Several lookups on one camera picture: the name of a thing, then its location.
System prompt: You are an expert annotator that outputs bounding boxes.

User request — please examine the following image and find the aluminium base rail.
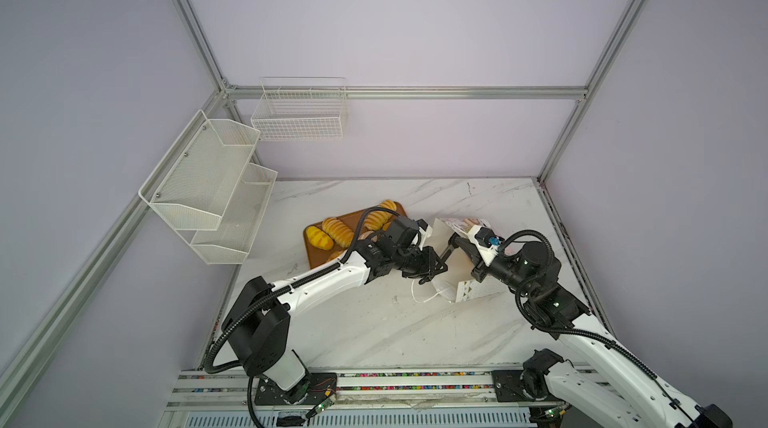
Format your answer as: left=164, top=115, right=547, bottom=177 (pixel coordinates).
left=159, top=366, right=575, bottom=427

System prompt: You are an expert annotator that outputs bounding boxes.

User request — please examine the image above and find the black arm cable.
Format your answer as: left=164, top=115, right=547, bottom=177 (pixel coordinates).
left=202, top=206, right=402, bottom=428
left=497, top=229, right=697, bottom=423

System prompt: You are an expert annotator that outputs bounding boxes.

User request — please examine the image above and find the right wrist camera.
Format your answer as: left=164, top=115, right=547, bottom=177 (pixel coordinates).
left=468, top=225, right=503, bottom=267

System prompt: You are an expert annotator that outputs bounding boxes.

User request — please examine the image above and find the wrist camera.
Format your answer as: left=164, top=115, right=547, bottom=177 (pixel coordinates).
left=416, top=219, right=433, bottom=249
left=468, top=225, right=503, bottom=267

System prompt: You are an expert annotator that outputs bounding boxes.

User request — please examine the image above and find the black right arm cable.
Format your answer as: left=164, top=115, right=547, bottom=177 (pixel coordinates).
left=497, top=229, right=697, bottom=423

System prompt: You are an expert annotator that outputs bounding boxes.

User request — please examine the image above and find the brown plastic tray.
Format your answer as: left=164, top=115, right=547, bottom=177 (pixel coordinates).
left=303, top=210, right=394, bottom=269

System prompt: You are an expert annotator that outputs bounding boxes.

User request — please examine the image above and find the white mesh shelf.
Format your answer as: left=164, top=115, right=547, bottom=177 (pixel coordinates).
left=191, top=163, right=278, bottom=265
left=138, top=112, right=260, bottom=231

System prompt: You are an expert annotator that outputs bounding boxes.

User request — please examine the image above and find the aluminium frame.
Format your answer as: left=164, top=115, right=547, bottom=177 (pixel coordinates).
left=1, top=0, right=648, bottom=425

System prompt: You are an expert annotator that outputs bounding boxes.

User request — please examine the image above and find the ridged long fake bread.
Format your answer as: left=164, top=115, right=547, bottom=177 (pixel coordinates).
left=363, top=200, right=397, bottom=231

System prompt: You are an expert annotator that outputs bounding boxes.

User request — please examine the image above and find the white mesh lower shelf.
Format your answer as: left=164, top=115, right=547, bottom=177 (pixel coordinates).
left=191, top=163, right=278, bottom=265

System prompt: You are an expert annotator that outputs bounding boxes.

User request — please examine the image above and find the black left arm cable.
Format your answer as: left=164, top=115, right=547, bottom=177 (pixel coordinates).
left=202, top=206, right=402, bottom=428

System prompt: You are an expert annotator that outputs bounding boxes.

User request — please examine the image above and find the cartoon animal paper bag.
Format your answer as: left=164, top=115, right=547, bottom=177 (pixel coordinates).
left=426, top=218, right=507, bottom=303

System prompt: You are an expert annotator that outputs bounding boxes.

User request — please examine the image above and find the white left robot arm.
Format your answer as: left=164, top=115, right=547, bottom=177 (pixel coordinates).
left=203, top=215, right=452, bottom=398

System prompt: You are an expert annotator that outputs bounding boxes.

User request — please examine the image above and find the white wire basket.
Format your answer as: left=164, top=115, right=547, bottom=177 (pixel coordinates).
left=251, top=77, right=348, bottom=142

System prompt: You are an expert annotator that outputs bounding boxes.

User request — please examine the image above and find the yellow fake bread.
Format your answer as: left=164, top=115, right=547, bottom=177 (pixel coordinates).
left=305, top=226, right=335, bottom=251
left=321, top=217, right=355, bottom=249

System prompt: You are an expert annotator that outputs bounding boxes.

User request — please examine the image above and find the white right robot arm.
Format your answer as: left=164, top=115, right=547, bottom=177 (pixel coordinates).
left=448, top=227, right=733, bottom=427

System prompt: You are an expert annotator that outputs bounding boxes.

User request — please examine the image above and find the white mesh upper shelf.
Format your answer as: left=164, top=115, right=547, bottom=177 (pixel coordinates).
left=138, top=112, right=260, bottom=231

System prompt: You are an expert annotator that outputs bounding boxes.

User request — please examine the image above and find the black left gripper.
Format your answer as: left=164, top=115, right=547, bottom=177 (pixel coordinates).
left=393, top=245, right=447, bottom=280

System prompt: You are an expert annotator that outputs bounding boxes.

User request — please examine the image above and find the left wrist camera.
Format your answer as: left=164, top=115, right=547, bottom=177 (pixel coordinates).
left=416, top=219, right=433, bottom=249

